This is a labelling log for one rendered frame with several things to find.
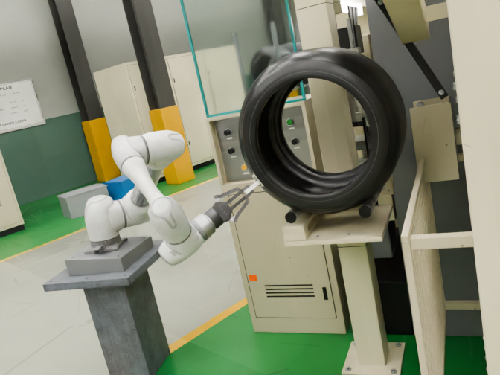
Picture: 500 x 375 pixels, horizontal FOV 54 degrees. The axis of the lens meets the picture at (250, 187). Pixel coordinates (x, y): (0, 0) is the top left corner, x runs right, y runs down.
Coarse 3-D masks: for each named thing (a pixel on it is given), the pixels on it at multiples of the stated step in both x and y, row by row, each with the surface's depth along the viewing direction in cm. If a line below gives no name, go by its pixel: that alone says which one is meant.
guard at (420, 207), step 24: (408, 216) 132; (432, 216) 203; (408, 240) 119; (408, 264) 121; (432, 264) 182; (408, 288) 122; (432, 288) 171; (432, 312) 162; (432, 336) 154; (432, 360) 147
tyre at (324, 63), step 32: (288, 64) 167; (320, 64) 162; (352, 64) 161; (256, 96) 174; (288, 96) 201; (384, 96) 160; (256, 128) 178; (384, 128) 161; (256, 160) 180; (288, 160) 206; (384, 160) 164; (288, 192) 179; (320, 192) 201; (352, 192) 171
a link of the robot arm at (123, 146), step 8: (120, 136) 210; (136, 136) 210; (112, 144) 208; (120, 144) 205; (128, 144) 205; (136, 144) 206; (144, 144) 207; (112, 152) 206; (120, 152) 203; (128, 152) 202; (136, 152) 204; (144, 152) 207; (120, 160) 201; (144, 160) 208; (120, 168) 203
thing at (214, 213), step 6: (216, 204) 179; (222, 204) 180; (210, 210) 178; (216, 210) 179; (222, 210) 180; (210, 216) 176; (216, 216) 176; (222, 216) 179; (228, 216) 180; (216, 222) 176; (222, 222) 178; (216, 228) 179
